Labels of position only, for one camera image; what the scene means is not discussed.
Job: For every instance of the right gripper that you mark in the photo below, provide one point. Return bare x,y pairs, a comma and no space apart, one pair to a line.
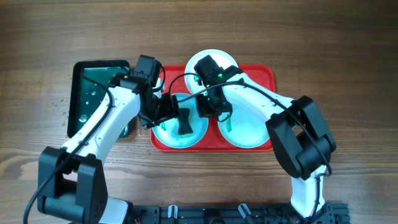
203,112

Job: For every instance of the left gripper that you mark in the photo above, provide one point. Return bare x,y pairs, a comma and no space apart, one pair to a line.
170,109

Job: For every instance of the light blue plate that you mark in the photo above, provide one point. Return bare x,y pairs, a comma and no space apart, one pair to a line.
242,129
167,132

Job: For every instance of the green yellow sponge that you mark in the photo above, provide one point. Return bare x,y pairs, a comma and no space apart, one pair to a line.
183,122

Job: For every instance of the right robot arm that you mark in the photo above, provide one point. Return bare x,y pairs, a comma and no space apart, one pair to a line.
301,140

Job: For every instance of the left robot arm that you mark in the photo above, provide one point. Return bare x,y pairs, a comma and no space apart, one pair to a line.
71,182

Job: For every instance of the red plastic tray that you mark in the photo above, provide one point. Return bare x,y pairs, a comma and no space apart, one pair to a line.
213,141

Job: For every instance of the black tray with green water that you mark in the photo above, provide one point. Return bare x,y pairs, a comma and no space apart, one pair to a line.
89,83

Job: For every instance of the white plate top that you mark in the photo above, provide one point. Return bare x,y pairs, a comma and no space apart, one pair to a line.
223,59

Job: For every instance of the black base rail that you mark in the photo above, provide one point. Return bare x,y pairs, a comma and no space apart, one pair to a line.
278,213

